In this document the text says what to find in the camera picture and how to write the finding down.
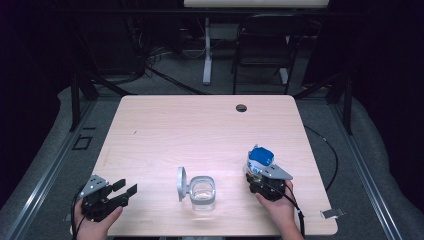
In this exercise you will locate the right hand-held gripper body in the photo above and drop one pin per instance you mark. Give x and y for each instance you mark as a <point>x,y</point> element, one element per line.
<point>270,188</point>

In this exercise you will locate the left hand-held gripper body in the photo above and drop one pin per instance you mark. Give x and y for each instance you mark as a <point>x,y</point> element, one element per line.
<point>98,205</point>

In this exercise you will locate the blue and white milk pouch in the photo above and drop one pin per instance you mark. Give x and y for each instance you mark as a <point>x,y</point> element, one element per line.
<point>261,156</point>

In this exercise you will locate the clear jug with white lid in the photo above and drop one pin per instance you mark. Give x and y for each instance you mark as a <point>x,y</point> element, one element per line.
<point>201,196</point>

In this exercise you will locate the person's right hand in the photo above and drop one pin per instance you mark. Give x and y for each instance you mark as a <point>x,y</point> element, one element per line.
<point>281,210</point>

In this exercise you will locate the person's left hand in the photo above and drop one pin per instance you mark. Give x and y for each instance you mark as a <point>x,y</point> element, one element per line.
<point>93,230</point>

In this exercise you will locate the grey tape strip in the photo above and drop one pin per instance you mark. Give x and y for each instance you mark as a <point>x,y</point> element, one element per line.
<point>333,213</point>
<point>67,217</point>

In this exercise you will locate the black table grommet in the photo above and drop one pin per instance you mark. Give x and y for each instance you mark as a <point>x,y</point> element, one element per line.
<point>241,108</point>

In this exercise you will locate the black metal stand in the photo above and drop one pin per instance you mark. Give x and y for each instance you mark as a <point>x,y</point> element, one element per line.
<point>348,106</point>
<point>75,100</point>

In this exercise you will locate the black folding chair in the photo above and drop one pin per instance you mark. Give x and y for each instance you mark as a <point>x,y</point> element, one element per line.
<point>263,43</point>

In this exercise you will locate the white desk with metal legs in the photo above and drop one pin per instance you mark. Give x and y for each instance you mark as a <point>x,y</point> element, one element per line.
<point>256,3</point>

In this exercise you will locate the aluminium floor rail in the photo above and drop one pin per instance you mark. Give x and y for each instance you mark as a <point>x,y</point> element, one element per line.
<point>363,166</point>
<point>50,173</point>

